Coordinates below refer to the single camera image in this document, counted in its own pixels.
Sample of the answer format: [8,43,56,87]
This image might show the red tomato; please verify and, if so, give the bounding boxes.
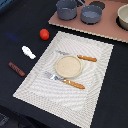
[40,29,49,40]

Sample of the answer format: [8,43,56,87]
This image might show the white toy fish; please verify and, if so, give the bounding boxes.
[22,46,36,59]

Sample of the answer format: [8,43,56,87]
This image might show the brown sausage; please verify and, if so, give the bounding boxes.
[8,62,25,77]

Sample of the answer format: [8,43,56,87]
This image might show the grey frying pan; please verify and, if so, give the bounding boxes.
[80,5,102,24]

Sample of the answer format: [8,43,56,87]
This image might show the beige round plate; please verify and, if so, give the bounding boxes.
[55,55,82,78]

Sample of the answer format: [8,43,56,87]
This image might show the woven beige placemat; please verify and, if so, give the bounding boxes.
[13,31,113,128]

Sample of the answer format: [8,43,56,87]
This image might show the grey pot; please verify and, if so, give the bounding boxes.
[56,0,77,20]

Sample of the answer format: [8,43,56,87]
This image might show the pink stove board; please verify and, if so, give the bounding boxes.
[49,0,128,43]

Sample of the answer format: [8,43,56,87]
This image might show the black burner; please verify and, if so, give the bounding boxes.
[89,1,105,10]

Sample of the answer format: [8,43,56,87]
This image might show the cream bowl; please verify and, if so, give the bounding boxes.
[118,4,128,30]

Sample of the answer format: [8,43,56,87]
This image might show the knife with orange handle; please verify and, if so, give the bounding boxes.
[56,50,97,62]

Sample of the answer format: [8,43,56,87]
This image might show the fork with orange handle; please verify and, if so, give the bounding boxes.
[44,71,85,89]

